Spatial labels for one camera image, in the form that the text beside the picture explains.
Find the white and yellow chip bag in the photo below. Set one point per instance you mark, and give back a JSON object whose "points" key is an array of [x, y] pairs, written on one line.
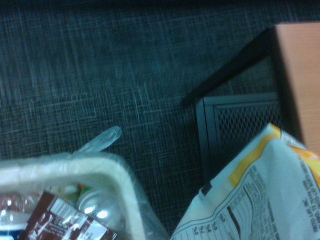
{"points": [[265, 190]]}

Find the white trash bin with liner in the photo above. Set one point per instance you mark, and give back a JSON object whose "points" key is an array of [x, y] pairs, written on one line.
{"points": [[102, 142]]}

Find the black metal mesh panel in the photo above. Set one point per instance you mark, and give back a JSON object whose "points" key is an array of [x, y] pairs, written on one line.
{"points": [[240, 125]]}

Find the black metal table leg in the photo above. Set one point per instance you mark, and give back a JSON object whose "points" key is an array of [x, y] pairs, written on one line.
{"points": [[232, 65]]}

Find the silver aluminium can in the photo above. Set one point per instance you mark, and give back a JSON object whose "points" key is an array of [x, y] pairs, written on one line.
{"points": [[102, 212]]}

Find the green and orange wrapper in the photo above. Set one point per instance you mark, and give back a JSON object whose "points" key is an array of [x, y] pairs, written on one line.
{"points": [[72, 191]]}

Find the brown and white snack wrapper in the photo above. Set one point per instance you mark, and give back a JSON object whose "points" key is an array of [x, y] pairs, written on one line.
{"points": [[60, 220]]}

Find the clear plastic water bottle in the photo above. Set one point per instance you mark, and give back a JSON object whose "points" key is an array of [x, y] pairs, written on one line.
{"points": [[12, 212]]}

